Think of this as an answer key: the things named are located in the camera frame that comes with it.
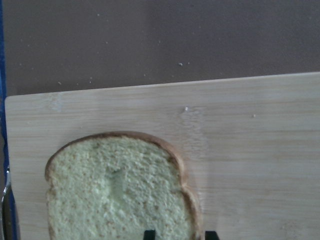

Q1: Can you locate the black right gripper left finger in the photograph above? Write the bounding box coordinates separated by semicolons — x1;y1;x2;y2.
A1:
143;229;156;240

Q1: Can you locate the metal cutting board handle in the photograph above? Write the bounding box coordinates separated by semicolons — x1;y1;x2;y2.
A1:
0;167;12;240

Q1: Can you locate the wooden cutting board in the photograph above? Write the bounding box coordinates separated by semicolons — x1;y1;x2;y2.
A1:
5;72;320;240

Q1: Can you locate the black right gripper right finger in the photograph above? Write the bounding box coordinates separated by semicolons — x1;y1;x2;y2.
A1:
205;230;220;240

